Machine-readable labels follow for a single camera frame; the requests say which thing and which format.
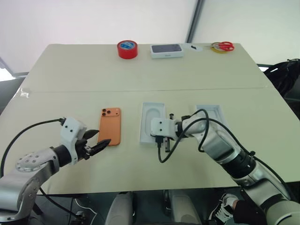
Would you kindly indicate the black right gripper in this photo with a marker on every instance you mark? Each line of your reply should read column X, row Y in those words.
column 167, row 144

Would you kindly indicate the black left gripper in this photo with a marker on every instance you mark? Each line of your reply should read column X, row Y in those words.
column 82, row 147

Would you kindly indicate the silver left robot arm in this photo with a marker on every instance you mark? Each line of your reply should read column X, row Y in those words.
column 35, row 161

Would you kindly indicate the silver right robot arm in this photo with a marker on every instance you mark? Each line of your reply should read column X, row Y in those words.
column 218, row 143

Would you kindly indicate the white phone box base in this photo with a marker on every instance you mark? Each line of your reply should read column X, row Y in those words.
column 146, row 117

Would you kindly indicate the white phone box lid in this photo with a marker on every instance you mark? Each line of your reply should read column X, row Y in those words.
column 216, row 112

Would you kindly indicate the white box with phone picture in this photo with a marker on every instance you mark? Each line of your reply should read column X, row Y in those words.
column 166, row 48

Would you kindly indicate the orange smartphone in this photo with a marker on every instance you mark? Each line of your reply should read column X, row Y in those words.
column 112, row 126

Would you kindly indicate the grey rounded shell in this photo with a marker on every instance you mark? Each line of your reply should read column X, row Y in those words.
column 118, row 208
column 184, row 206

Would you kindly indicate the black and white sneaker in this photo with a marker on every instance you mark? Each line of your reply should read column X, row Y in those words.
column 222, row 208

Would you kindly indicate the red tape roll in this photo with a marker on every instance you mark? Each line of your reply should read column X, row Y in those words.
column 126, row 54

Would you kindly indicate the small black clip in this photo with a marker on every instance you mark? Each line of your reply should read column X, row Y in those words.
column 193, row 47

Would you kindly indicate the person's black trouser leg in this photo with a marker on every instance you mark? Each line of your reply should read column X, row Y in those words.
column 248, row 211

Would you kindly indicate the dark slanted pole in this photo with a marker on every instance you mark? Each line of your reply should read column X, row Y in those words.
column 195, row 21

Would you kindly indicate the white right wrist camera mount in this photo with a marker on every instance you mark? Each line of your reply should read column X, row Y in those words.
column 161, row 127

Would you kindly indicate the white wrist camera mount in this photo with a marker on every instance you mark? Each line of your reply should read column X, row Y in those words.
column 70, row 133
column 161, row 127

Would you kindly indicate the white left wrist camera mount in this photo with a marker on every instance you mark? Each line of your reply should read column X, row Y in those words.
column 70, row 133

